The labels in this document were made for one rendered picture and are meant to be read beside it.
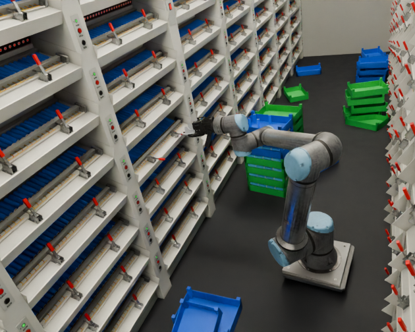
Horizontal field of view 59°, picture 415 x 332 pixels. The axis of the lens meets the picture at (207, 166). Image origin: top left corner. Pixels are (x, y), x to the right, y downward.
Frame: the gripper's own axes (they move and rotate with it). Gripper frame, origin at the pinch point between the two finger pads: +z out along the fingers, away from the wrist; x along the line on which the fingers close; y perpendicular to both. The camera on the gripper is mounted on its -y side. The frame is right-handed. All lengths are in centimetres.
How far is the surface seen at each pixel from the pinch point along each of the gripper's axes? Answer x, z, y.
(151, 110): 11.8, 6.1, 20.9
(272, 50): -226, 11, -19
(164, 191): 25.9, 8.3, -20.0
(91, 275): 86, 11, -19
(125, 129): 33.5, 8.1, 21.3
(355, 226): -25, -76, -87
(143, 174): 37.9, 5.8, -1.3
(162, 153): 18.3, 5.6, -1.3
